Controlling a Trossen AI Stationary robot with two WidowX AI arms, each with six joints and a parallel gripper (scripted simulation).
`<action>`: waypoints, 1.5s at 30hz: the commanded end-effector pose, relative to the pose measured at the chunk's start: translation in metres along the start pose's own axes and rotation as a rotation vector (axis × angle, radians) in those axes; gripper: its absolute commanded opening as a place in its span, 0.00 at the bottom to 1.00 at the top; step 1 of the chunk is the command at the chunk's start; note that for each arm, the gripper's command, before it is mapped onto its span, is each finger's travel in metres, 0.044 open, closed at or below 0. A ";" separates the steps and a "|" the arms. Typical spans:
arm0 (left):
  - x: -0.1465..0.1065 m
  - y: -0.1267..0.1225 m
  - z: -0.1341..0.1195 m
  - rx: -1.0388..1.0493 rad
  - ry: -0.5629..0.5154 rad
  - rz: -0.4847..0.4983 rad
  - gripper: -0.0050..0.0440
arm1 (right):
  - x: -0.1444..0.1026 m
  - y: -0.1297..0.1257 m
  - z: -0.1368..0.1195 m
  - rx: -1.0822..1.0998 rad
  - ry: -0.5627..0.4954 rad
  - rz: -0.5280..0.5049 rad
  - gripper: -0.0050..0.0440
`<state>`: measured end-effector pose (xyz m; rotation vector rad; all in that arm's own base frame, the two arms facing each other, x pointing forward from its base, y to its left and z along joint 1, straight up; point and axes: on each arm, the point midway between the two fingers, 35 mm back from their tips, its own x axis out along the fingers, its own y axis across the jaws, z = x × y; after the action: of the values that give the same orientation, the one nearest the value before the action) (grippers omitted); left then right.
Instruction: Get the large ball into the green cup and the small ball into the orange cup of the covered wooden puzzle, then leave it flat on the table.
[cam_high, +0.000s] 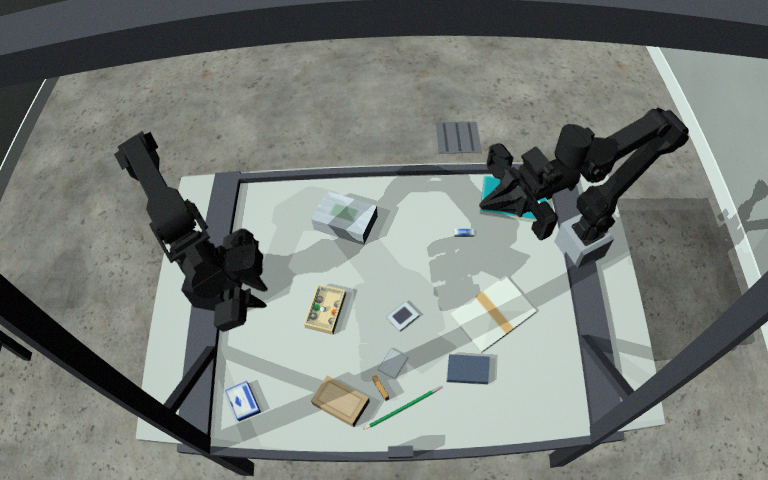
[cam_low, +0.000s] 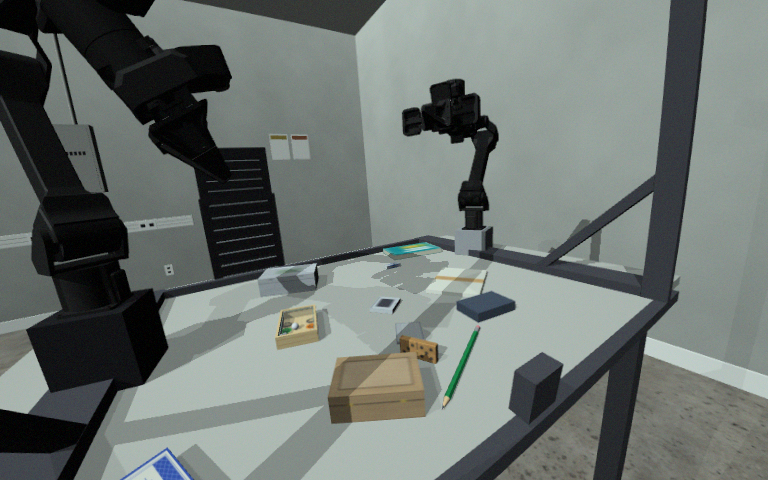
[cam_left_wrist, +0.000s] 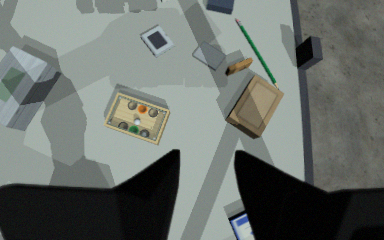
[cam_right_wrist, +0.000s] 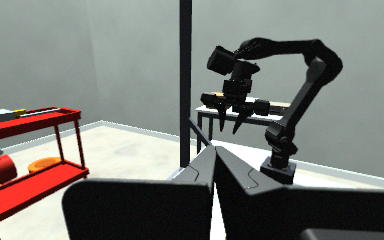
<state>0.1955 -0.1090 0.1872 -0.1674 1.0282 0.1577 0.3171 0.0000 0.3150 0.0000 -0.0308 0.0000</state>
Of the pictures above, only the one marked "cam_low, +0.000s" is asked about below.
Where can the wooden ball-in-hole puzzle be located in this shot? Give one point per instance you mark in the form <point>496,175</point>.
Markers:
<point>296,327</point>

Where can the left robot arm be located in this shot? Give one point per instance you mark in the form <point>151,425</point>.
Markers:
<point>79,225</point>

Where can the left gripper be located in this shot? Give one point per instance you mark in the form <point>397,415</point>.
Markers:
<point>181,123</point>

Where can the green pencil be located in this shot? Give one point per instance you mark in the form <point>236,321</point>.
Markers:
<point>460,367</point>

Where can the brown wooden box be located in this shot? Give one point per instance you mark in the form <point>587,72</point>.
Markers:
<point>376,387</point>

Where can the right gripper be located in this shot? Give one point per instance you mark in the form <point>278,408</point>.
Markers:
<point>442,115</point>

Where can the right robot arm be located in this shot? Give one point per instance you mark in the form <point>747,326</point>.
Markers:
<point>472,193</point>

